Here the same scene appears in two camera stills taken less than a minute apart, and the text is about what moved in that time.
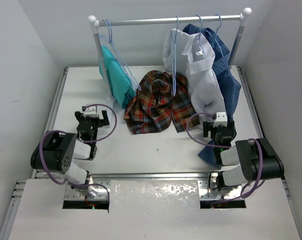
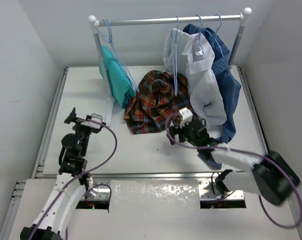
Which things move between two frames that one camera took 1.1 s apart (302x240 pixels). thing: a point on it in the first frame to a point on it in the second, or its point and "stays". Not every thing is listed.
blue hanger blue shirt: [213, 35] stays
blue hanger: [111, 41] stays
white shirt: [193, 55] stays
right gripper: [206, 129] to [175, 130]
